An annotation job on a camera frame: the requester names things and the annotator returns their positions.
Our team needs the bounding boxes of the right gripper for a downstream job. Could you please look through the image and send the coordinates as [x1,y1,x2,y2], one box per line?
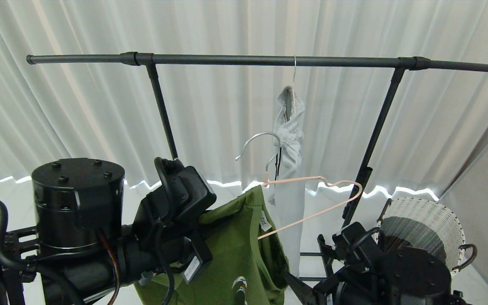
[284,272,347,305]

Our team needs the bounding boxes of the white laundry basket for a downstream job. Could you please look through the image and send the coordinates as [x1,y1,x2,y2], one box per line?
[376,197,478,276]

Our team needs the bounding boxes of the pale grey shorts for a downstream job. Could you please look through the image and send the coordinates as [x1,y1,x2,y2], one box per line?
[267,86,305,278]

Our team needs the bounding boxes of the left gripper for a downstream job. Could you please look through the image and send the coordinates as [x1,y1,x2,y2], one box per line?
[117,229,214,293]

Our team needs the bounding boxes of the white curtain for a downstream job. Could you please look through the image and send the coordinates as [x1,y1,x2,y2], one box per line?
[0,0,488,202]

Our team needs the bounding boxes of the black clothes rack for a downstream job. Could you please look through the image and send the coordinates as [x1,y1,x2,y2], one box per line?
[26,52,488,282]

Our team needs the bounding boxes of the pink clothes hanger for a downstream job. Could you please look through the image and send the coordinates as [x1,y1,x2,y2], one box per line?
[235,132,363,241]
[288,55,299,117]

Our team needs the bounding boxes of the green garment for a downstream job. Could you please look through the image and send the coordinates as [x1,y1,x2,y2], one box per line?
[134,185,290,305]

